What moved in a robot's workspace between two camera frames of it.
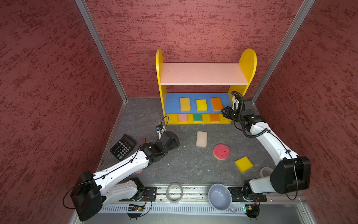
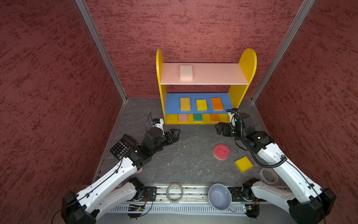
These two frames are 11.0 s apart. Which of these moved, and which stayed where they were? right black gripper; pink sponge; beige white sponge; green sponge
Moved: beige white sponge; right black gripper
Stayed: green sponge; pink sponge
